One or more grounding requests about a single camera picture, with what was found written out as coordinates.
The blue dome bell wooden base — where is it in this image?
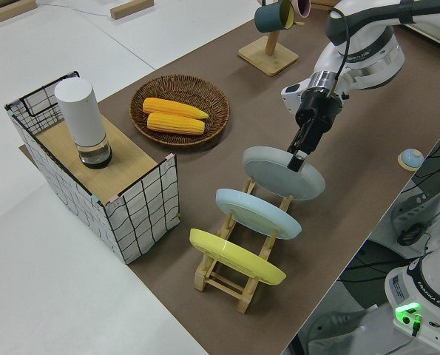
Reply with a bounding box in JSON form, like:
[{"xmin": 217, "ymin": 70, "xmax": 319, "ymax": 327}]
[{"xmin": 396, "ymin": 147, "xmax": 424, "ymax": 172}]

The brown table mat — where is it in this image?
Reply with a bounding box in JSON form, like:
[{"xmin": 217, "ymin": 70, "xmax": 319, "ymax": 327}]
[{"xmin": 18, "ymin": 0, "xmax": 440, "ymax": 355}]

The light blue plate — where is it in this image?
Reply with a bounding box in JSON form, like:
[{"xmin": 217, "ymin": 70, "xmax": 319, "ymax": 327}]
[{"xmin": 214, "ymin": 188, "xmax": 302, "ymax": 241}]

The wooden mug tree stand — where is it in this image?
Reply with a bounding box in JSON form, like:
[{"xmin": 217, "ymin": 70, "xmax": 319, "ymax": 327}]
[{"xmin": 237, "ymin": 20, "xmax": 305, "ymax": 78}]

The yellow plate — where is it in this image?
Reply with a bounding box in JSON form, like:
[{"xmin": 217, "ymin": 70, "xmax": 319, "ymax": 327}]
[{"xmin": 189, "ymin": 228, "xmax": 288, "ymax": 286}]

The white toaster oven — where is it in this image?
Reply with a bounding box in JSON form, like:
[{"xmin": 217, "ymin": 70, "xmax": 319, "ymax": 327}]
[{"xmin": 399, "ymin": 20, "xmax": 440, "ymax": 53}]

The wire basket with grid fabric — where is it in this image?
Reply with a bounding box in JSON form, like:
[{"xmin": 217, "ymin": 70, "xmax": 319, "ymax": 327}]
[{"xmin": 4, "ymin": 70, "xmax": 180, "ymax": 266}]

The yellow mug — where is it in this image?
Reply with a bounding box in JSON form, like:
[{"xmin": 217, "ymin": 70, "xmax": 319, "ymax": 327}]
[{"xmin": 280, "ymin": 0, "xmax": 299, "ymax": 30}]

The yellow corn cob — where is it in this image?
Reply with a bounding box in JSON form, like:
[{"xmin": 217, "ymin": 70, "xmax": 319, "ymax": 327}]
[
  {"xmin": 146, "ymin": 112, "xmax": 206, "ymax": 135},
  {"xmin": 142, "ymin": 97, "xmax": 210, "ymax": 121}
]

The teal mug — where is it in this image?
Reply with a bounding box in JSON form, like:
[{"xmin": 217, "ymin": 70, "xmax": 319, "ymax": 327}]
[{"xmin": 254, "ymin": 0, "xmax": 291, "ymax": 33}]

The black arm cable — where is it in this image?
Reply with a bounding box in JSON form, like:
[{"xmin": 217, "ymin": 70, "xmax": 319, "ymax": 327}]
[{"xmin": 328, "ymin": 7, "xmax": 353, "ymax": 99}]

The gray plate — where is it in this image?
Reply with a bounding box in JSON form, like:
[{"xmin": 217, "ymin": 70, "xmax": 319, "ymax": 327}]
[{"xmin": 241, "ymin": 146, "xmax": 326, "ymax": 202}]

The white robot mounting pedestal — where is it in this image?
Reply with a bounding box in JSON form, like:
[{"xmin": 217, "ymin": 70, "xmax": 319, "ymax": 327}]
[{"xmin": 295, "ymin": 173, "xmax": 440, "ymax": 355}]

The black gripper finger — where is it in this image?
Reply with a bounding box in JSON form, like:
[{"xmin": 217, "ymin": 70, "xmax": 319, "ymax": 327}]
[
  {"xmin": 286, "ymin": 124, "xmax": 310, "ymax": 173},
  {"xmin": 305, "ymin": 125, "xmax": 324, "ymax": 156}
]

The black cable plug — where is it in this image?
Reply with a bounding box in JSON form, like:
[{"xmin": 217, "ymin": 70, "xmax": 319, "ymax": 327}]
[{"xmin": 396, "ymin": 223, "xmax": 424, "ymax": 247}]

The white cylinder with glass base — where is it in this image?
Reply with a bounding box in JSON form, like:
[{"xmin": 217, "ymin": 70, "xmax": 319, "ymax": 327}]
[{"xmin": 54, "ymin": 77, "xmax": 114, "ymax": 170}]

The wooden board shelf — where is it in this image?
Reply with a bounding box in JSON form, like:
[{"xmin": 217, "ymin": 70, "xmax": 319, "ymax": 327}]
[{"xmin": 34, "ymin": 117, "xmax": 158, "ymax": 197}]

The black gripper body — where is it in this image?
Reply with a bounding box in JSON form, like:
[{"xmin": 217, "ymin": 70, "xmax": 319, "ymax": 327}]
[{"xmin": 295, "ymin": 88, "xmax": 345, "ymax": 129}]

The wooden plate rack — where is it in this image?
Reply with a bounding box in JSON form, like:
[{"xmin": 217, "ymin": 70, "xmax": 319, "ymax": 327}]
[{"xmin": 193, "ymin": 177, "xmax": 295, "ymax": 315}]

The round wicker basket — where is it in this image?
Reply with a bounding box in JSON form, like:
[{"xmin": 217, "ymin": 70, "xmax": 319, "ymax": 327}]
[{"xmin": 129, "ymin": 75, "xmax": 231, "ymax": 149}]

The wooden block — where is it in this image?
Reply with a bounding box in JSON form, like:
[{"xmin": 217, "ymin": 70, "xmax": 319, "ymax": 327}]
[
  {"xmin": 109, "ymin": 0, "xmax": 155, "ymax": 20},
  {"xmin": 0, "ymin": 0, "xmax": 36, "ymax": 26}
]

